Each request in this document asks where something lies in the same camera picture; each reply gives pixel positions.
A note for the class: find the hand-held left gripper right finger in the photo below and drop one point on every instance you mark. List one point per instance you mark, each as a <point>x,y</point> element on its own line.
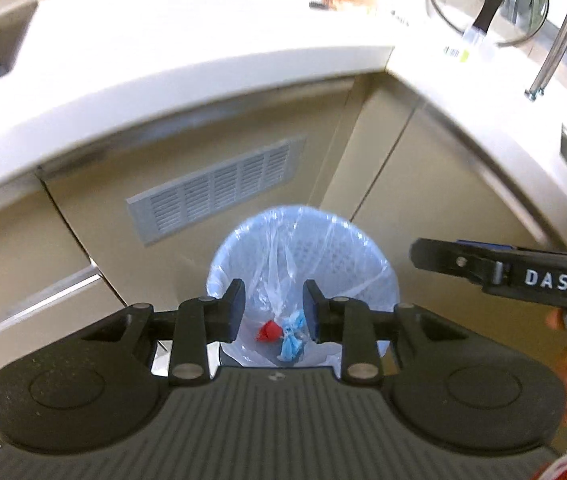
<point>312,312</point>

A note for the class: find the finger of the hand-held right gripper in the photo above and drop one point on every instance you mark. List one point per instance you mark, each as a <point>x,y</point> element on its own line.
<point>443,259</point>

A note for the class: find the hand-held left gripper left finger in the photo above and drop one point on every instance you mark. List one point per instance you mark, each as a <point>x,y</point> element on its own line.
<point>235,310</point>

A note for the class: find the white mesh trash bin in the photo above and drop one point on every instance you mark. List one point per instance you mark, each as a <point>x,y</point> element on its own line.
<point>348,255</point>

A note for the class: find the clear plastic bin liner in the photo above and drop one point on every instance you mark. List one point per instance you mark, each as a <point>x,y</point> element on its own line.
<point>263,245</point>

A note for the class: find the blue crumpled wrapper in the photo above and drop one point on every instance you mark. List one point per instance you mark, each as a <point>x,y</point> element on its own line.
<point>291,345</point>

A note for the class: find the red crumpled wrapper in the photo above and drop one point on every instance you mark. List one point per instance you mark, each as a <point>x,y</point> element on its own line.
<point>268,332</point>

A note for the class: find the beige plain cabinet door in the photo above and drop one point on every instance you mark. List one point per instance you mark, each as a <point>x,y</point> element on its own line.
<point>438,200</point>

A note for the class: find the grey cabinet vent grille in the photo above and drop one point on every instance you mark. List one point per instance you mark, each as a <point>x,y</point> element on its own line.
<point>213,190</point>

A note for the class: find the beige cabinet door with vent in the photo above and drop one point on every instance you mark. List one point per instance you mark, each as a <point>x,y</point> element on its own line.
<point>113,260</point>

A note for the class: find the beige drawer front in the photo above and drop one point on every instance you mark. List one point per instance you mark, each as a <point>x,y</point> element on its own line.
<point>8,240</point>

